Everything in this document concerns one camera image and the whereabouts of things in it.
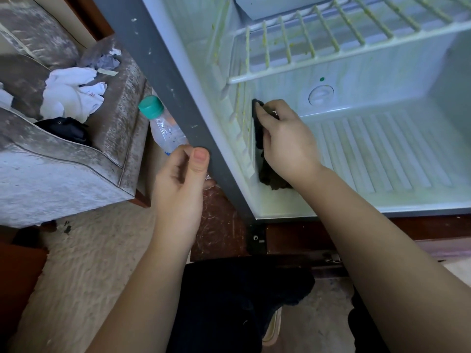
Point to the small white garment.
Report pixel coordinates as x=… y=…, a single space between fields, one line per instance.
x=70 y=75

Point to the grey velvet sofa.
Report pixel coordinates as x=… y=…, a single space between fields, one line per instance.
x=44 y=172

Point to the green cap water bottle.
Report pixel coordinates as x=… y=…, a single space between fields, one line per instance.
x=163 y=128

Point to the person's left hand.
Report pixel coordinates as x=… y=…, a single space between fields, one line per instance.
x=179 y=198

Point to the grey garment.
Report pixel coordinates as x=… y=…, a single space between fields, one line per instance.
x=103 y=61

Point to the dark grey cloth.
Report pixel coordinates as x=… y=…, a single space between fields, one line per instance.
x=259 y=154

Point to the person's left forearm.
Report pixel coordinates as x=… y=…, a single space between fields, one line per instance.
x=140 y=305

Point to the black garment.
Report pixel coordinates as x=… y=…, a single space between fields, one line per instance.
x=65 y=130

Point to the large white garment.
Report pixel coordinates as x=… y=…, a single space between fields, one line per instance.
x=70 y=101

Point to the person's right hand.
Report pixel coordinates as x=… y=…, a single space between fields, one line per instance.
x=288 y=147

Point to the person's left foot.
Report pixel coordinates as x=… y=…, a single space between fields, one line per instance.
x=273 y=327

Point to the person's right forearm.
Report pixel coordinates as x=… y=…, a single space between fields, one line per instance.
x=390 y=268

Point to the dark red wooden stand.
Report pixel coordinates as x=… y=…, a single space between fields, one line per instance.
x=221 y=231

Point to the grey velvet cushion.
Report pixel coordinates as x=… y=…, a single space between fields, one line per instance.
x=37 y=29

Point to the paper slip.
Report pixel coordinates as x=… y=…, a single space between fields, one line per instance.
x=107 y=72

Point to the person's dark trousers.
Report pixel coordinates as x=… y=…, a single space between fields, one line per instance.
x=235 y=305

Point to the grey mini fridge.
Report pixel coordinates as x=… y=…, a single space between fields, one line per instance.
x=169 y=92

